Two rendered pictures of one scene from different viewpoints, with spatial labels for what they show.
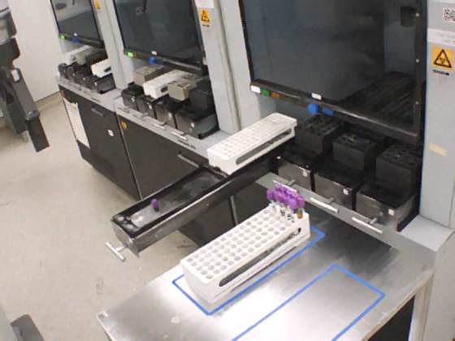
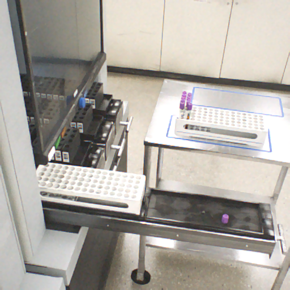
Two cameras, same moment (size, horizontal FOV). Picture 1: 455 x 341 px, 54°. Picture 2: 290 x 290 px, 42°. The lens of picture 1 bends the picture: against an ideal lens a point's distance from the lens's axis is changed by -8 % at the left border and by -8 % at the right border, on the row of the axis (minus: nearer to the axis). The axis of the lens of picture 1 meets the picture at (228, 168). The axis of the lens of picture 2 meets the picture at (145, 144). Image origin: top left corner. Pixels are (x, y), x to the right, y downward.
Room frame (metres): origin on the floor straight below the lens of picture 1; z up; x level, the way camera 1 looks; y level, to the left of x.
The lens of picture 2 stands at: (1.80, 0.51, 1.56)
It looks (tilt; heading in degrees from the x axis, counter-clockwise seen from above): 37 degrees down; 221
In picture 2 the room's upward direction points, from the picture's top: 3 degrees clockwise
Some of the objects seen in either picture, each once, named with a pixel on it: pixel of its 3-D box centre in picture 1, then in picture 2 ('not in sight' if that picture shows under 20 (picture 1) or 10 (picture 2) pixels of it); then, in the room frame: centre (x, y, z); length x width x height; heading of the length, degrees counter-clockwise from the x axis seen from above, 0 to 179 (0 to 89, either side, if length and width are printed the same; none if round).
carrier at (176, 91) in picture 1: (177, 92); not in sight; (1.84, 0.14, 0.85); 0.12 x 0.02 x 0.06; 35
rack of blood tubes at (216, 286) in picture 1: (248, 248); (220, 124); (0.83, -0.01, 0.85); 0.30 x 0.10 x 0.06; 122
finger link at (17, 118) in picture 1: (17, 117); not in sight; (0.94, 0.43, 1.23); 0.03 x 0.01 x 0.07; 125
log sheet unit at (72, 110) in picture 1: (74, 122); not in sight; (2.77, 0.90, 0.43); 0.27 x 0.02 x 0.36; 34
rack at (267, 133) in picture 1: (254, 143); (88, 188); (1.33, -0.09, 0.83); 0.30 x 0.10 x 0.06; 124
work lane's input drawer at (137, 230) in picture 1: (212, 183); (153, 212); (1.23, 0.05, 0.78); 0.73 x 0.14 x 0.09; 124
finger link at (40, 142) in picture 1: (36, 133); not in sight; (0.82, 0.35, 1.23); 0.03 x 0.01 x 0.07; 125
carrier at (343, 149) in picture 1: (350, 154); (85, 119); (1.13, -0.34, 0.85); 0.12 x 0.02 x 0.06; 34
